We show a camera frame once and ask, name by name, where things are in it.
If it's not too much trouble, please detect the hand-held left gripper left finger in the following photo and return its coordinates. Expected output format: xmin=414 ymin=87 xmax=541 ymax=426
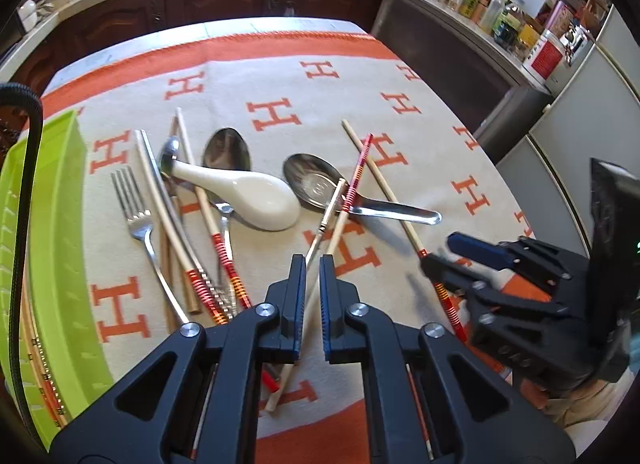
xmin=50 ymin=254 xmax=307 ymax=464

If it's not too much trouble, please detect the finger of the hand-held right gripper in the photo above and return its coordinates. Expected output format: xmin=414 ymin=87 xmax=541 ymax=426
xmin=421 ymin=253 xmax=587 ymax=342
xmin=446 ymin=231 xmax=592 ymax=295

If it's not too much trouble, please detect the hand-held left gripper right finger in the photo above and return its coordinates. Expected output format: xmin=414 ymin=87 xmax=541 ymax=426
xmin=320 ymin=254 xmax=576 ymax=464

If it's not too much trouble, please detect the cream chopstick grey patterned end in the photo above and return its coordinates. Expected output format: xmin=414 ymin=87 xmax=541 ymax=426
xmin=141 ymin=130 xmax=237 ymax=317

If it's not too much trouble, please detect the silver metal chopstick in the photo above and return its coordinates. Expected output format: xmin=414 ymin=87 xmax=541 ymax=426
xmin=303 ymin=178 xmax=348 ymax=269

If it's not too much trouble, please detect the white ceramic spoon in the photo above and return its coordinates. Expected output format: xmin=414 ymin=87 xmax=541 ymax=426
xmin=162 ymin=160 xmax=302 ymax=233

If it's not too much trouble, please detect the silver flat-handled soup spoon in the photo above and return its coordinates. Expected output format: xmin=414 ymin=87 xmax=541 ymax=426
xmin=282 ymin=153 xmax=444 ymax=227

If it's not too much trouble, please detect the green plastic utensil tray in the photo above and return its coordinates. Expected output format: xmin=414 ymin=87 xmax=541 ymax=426
xmin=0 ymin=108 xmax=116 ymax=450

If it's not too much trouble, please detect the large silver spoon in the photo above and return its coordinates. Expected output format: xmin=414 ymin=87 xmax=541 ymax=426
xmin=201 ymin=127 xmax=253 ymax=305

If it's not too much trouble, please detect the white refrigerator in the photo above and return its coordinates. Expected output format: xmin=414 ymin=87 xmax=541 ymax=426
xmin=492 ymin=4 xmax=640 ymax=265

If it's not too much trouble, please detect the silver fork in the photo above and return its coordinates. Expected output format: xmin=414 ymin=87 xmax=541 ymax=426
xmin=110 ymin=166 xmax=191 ymax=325

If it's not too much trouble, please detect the red white can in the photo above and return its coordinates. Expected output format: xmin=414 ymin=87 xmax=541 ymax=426
xmin=522 ymin=28 xmax=566 ymax=82

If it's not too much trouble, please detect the yellow jar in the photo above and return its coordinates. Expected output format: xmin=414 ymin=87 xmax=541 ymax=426
xmin=515 ymin=24 xmax=541 ymax=59

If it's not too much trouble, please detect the dark bottle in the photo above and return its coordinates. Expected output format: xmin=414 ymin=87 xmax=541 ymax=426
xmin=492 ymin=11 xmax=521 ymax=47

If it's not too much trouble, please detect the orange cream printed blanket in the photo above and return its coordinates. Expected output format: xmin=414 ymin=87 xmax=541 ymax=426
xmin=37 ymin=31 xmax=556 ymax=464

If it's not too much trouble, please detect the clear plastic bottle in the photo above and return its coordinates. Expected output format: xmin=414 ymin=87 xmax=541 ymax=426
xmin=477 ymin=0 xmax=508 ymax=28

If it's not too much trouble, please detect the pink box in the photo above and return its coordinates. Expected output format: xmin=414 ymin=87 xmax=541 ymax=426
xmin=542 ymin=0 xmax=576 ymax=39

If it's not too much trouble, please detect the cream chopstick black marked end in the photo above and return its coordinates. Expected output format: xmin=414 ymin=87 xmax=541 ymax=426
xmin=20 ymin=284 xmax=65 ymax=420

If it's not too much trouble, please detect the white cup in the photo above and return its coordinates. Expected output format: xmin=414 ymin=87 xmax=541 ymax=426
xmin=17 ymin=0 xmax=41 ymax=29

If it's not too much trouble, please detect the wooden-handled small spoon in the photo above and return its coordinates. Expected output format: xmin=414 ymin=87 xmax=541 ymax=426
xmin=158 ymin=138 xmax=201 ymax=315

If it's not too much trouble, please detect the black braided cable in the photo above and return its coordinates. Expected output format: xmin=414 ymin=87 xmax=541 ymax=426
xmin=0 ymin=82 xmax=45 ymax=445

